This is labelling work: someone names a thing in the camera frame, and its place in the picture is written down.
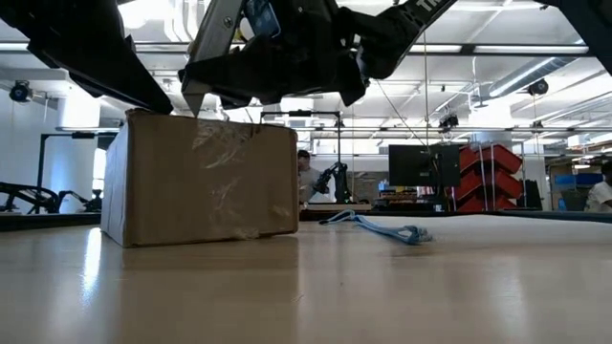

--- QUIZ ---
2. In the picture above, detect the black neighbouring station frame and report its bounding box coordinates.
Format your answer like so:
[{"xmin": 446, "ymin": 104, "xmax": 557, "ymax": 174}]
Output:
[{"xmin": 34, "ymin": 132, "xmax": 119, "ymax": 215}]

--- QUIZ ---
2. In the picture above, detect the black monitor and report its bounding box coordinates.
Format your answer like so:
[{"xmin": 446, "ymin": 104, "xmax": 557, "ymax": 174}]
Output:
[{"xmin": 387, "ymin": 143, "xmax": 462, "ymax": 189}]

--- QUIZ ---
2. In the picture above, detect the blue storage bin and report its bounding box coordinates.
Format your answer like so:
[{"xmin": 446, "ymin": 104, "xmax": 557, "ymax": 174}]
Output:
[
  {"xmin": 557, "ymin": 198, "xmax": 590, "ymax": 213},
  {"xmin": 553, "ymin": 172, "xmax": 604, "ymax": 188}
]

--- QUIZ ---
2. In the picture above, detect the brown cardboard box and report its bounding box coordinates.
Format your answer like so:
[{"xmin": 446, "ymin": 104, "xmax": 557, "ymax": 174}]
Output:
[{"xmin": 100, "ymin": 108, "xmax": 300, "ymax": 248}]

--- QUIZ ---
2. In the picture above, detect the thin hanging cable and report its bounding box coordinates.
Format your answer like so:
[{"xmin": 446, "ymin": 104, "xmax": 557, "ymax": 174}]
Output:
[{"xmin": 420, "ymin": 31, "xmax": 431, "ymax": 147}]

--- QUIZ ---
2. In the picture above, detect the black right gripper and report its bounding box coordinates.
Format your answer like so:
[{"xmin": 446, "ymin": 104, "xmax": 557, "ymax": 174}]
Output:
[{"xmin": 178, "ymin": 0, "xmax": 370, "ymax": 111}]

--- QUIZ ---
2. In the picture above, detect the background station table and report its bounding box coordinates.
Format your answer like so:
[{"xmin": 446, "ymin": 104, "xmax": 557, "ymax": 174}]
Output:
[{"xmin": 298, "ymin": 202, "xmax": 374, "ymax": 214}]

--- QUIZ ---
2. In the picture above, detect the white mesh pouch blue trim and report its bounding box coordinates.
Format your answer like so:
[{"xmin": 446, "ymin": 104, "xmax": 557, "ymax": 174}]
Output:
[{"xmin": 318, "ymin": 208, "xmax": 612, "ymax": 247}]

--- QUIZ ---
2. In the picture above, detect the person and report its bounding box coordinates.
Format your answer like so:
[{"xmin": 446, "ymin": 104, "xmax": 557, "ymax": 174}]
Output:
[
  {"xmin": 584, "ymin": 161, "xmax": 612, "ymax": 213},
  {"xmin": 296, "ymin": 148, "xmax": 326, "ymax": 204}
]

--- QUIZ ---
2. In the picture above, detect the black aluminium table frame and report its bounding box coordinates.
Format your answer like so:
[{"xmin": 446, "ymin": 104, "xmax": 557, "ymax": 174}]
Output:
[{"xmin": 0, "ymin": 209, "xmax": 612, "ymax": 232}]

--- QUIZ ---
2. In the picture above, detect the red storage bin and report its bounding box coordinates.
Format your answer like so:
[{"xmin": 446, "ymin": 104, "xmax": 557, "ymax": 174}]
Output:
[
  {"xmin": 456, "ymin": 194, "xmax": 518, "ymax": 213},
  {"xmin": 452, "ymin": 167, "xmax": 524, "ymax": 201},
  {"xmin": 458, "ymin": 143, "xmax": 524, "ymax": 175}
]

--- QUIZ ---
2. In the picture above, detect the overhead light bar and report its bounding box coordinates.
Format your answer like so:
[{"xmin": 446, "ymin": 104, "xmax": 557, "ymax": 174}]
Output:
[{"xmin": 0, "ymin": 41, "xmax": 612, "ymax": 56}]

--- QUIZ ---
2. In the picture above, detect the silver ventilation duct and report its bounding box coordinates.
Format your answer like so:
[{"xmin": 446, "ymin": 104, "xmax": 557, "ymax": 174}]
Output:
[{"xmin": 487, "ymin": 37, "xmax": 594, "ymax": 99}]

